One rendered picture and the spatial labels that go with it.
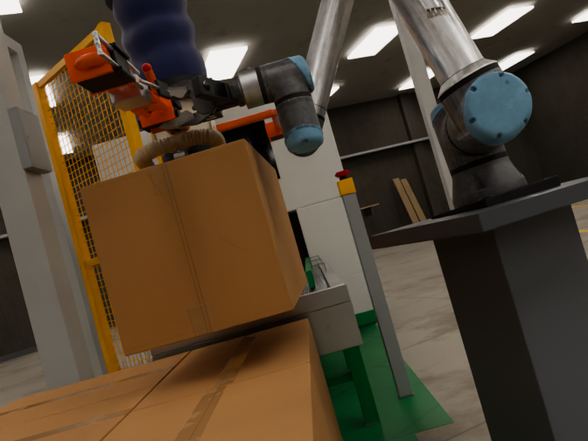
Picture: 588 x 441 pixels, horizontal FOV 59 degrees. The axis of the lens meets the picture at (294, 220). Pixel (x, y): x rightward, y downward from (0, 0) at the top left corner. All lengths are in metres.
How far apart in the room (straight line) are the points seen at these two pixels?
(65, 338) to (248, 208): 1.72
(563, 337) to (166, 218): 0.97
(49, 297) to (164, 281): 1.56
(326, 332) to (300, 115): 0.84
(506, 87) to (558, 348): 0.62
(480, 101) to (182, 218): 0.70
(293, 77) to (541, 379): 0.90
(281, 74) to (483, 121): 0.46
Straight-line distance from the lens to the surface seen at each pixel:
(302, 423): 0.80
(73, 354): 2.74
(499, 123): 1.23
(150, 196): 1.23
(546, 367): 1.39
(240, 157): 1.18
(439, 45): 1.29
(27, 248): 2.78
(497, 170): 1.40
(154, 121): 1.28
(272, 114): 1.56
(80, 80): 0.96
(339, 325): 1.80
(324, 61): 1.40
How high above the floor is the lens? 0.80
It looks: 2 degrees up
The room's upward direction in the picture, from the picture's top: 16 degrees counter-clockwise
